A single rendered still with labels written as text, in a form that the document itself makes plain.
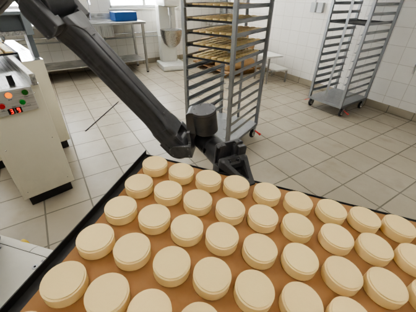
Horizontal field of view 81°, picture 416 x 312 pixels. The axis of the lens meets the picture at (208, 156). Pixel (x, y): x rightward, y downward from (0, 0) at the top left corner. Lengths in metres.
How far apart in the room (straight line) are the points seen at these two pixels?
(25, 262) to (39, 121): 0.88
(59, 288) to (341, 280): 0.35
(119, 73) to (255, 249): 0.43
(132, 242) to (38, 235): 1.62
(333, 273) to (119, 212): 0.32
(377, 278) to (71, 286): 0.39
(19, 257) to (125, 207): 1.11
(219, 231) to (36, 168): 1.76
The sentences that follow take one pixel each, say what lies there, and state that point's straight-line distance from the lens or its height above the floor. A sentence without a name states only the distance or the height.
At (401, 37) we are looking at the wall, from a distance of 4.00.
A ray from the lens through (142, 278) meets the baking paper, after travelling 0.37.
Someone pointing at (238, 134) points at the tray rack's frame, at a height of 0.15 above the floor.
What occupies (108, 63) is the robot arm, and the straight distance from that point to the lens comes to 0.57.
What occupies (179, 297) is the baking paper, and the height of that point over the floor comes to 0.99.
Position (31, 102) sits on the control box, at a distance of 1.84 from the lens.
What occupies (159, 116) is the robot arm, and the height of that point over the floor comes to 1.07.
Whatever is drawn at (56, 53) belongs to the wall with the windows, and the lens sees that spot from 5.60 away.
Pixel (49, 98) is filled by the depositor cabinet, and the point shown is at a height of 0.51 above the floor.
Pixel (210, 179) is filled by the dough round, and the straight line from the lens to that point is 0.47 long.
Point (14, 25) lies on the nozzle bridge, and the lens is 2.58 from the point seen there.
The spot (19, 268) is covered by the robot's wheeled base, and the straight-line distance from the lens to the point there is 1.45.
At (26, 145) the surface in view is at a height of 0.48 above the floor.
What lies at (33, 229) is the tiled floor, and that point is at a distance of 2.03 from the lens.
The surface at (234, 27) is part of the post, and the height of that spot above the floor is 1.11.
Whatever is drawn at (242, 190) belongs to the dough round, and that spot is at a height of 1.00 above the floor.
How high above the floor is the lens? 1.30
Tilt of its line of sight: 34 degrees down
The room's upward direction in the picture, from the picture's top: 1 degrees clockwise
